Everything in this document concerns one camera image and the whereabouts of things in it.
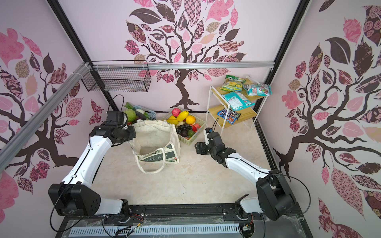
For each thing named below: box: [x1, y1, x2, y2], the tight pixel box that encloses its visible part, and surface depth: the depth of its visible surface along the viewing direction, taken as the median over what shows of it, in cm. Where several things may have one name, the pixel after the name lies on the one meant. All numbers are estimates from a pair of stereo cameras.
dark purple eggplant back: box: [134, 108, 150, 121], surface depth 112 cm
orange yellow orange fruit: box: [185, 115, 196, 125], surface depth 107 cm
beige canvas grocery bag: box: [128, 119, 181, 175], surface depth 89 cm
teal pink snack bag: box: [243, 83, 273, 97], surface depth 81 cm
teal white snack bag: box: [222, 91, 256, 112], surface depth 78 cm
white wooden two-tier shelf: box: [205, 75, 268, 135], surface depth 85 cm
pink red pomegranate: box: [171, 107, 181, 119], surface depth 112 cm
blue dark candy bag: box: [217, 108, 242, 125], surface depth 96 cm
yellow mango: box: [176, 110, 190, 122], surface depth 107 cm
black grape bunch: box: [175, 123, 193, 134], surface depth 103 cm
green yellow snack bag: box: [219, 74, 247, 92], surface depth 87 cm
